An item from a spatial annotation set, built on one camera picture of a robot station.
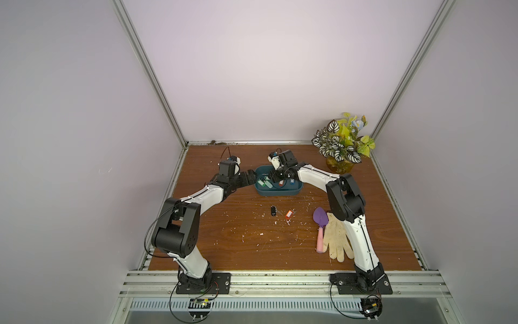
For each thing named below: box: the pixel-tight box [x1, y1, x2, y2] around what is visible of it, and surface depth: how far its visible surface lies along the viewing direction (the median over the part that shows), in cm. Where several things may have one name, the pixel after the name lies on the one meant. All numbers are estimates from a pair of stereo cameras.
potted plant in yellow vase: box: [311, 112, 376, 175], surface depth 93 cm
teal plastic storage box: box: [254, 164, 304, 197], surface depth 103 cm
